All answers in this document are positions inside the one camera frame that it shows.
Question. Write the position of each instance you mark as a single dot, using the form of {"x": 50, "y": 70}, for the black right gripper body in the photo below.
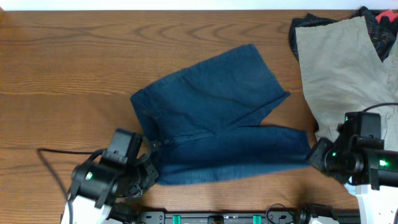
{"x": 331, "y": 160}

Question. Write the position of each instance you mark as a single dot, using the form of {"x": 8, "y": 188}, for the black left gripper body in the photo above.
{"x": 140, "y": 176}

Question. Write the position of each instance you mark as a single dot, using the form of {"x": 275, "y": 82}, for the dark blue denim shorts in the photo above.
{"x": 207, "y": 119}

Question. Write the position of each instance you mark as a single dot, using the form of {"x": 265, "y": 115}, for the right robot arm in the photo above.
{"x": 376, "y": 185}

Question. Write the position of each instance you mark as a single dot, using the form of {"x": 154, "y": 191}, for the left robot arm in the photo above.
{"x": 120, "y": 171}

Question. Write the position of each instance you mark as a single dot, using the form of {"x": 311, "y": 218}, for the white light blue cloth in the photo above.
{"x": 351, "y": 189}

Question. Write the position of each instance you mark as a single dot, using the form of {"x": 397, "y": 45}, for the beige khaki shorts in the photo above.
{"x": 342, "y": 72}

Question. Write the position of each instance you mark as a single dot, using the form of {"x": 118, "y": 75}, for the dark plaid garment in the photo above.
{"x": 383, "y": 34}

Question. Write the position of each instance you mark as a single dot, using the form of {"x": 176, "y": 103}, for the red cloth piece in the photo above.
{"x": 388, "y": 15}

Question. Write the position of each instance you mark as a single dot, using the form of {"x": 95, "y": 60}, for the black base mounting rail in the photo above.
{"x": 276, "y": 213}

